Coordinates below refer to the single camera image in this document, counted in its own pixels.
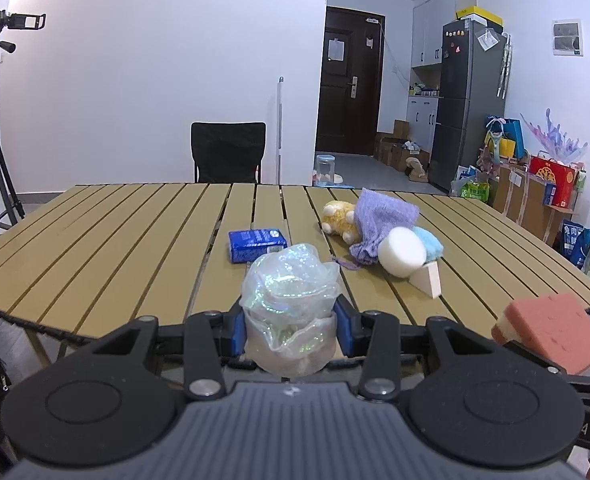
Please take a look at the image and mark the yellow flat box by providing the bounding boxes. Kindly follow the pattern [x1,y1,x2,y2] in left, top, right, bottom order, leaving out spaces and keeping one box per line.
[455,6,504,26]

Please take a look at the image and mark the clear plastic jar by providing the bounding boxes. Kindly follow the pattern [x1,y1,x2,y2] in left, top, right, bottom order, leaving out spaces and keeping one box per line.
[315,154,337,186]

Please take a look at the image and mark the white electrical panel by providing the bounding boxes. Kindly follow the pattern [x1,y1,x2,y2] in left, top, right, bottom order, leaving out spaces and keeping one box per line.
[552,20,584,56]

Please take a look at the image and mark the tan folding camping table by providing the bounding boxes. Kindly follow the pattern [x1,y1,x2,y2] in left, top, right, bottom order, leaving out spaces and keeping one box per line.
[0,183,590,393]

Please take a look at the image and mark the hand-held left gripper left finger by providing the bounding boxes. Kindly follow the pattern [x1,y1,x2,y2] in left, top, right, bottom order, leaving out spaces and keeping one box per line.
[62,297,247,402]

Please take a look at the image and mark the red gift box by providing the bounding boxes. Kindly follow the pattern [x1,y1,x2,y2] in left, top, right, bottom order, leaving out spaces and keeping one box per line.
[529,155,576,209]

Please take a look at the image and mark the iridescent clear plastic bag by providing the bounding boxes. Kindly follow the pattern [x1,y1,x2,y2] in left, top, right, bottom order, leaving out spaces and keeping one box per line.
[240,243,342,378]

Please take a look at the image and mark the white base cabinet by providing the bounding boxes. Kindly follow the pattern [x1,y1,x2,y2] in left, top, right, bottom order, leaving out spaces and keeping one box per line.
[406,96,444,154]

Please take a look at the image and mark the small cardboard box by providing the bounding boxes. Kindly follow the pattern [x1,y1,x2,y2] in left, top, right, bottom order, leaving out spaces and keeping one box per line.
[375,120,433,171]

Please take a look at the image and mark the light blue plush mitt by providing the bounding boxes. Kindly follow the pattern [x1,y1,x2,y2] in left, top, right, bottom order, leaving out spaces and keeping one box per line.
[412,226,444,263]

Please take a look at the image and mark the purple coral wall decoration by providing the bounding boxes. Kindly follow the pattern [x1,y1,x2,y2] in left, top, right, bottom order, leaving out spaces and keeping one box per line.
[520,107,588,163]

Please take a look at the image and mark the blue printed bag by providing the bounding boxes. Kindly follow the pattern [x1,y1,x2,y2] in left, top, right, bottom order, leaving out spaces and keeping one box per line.
[560,220,590,271]

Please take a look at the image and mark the orange sponge block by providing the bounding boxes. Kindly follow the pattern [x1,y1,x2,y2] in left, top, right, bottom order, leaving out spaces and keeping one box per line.
[491,294,590,375]

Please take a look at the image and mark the white mop pole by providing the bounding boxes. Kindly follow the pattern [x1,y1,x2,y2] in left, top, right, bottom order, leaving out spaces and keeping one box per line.
[275,76,285,186]

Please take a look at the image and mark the dark brown door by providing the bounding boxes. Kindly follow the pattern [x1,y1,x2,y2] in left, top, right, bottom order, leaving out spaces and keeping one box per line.
[316,6,386,157]

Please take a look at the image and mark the purple fluffy pouch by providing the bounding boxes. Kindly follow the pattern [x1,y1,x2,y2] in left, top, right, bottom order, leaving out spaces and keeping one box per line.
[332,188,420,269]

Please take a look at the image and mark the black folding chair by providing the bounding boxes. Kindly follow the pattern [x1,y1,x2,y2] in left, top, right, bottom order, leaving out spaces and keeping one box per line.
[191,121,267,184]

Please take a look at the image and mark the large cardboard box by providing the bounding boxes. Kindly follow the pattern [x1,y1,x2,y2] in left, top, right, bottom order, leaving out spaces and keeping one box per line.
[492,162,580,246]

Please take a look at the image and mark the yellow gift bag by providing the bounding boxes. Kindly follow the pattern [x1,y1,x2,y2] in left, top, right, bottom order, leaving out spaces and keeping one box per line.
[485,132,516,161]

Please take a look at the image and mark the white wall cabinet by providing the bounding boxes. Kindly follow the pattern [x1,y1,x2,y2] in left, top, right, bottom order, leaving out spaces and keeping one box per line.
[411,0,458,68]

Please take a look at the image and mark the blue tissue packet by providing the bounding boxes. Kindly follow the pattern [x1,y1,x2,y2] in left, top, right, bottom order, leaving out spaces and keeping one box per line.
[228,228,288,264]

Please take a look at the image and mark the pale wooden triangle block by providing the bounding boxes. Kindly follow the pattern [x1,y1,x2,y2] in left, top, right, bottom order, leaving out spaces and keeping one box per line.
[409,261,443,300]

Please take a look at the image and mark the yellow white alpaca plush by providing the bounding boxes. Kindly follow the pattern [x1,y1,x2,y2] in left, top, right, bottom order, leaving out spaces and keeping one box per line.
[322,200,361,244]

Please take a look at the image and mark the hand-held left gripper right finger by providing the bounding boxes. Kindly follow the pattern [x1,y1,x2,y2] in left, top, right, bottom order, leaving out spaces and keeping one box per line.
[336,294,528,402]

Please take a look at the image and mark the white hangers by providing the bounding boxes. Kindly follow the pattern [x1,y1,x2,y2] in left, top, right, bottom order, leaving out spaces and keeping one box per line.
[497,32,514,99]

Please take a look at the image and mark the grey refrigerator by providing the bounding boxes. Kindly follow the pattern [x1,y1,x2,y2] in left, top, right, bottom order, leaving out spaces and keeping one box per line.
[429,20,508,194]

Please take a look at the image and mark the blue gift bag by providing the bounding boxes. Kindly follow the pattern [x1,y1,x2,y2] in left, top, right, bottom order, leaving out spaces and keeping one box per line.
[486,117,524,159]

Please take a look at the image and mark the white foam cylinder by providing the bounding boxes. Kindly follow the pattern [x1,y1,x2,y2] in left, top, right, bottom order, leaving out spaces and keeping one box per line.
[378,227,427,279]

